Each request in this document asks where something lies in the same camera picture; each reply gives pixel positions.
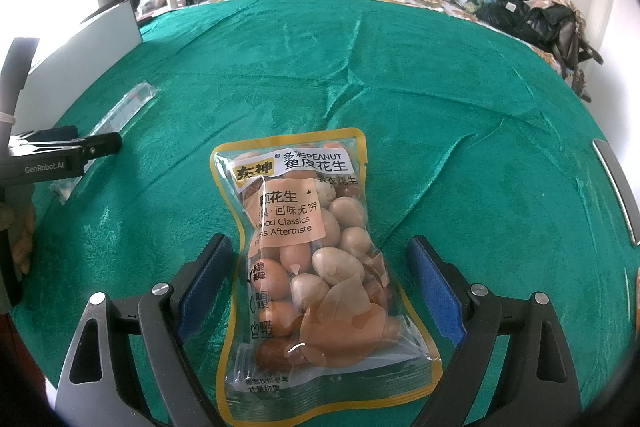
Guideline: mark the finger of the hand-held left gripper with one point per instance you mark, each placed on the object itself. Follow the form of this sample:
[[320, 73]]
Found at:
[[47, 135], [100, 144]]

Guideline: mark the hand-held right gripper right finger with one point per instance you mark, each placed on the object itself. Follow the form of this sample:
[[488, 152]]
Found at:
[[435, 292]]

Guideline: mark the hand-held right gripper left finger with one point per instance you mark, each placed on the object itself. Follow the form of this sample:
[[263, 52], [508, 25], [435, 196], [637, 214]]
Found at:
[[207, 287]]

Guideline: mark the clear long pastry packet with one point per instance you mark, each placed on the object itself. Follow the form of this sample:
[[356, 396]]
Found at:
[[125, 112]]

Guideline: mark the clear yellow-edged nut packet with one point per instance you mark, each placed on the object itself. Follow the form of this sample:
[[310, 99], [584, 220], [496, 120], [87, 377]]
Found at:
[[310, 257]]

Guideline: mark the white cardboard box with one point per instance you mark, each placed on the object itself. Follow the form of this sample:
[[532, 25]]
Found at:
[[90, 37]]

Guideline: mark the person's left hand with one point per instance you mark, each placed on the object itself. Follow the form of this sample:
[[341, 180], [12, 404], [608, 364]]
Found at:
[[25, 247]]

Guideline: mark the green cloth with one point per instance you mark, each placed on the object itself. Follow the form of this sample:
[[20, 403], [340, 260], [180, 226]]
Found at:
[[400, 107]]

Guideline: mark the grey laptop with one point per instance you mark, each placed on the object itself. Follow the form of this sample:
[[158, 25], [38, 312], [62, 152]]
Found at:
[[620, 192]]

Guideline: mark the pile of dark clothes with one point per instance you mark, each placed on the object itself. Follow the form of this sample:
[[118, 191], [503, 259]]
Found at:
[[530, 17]]

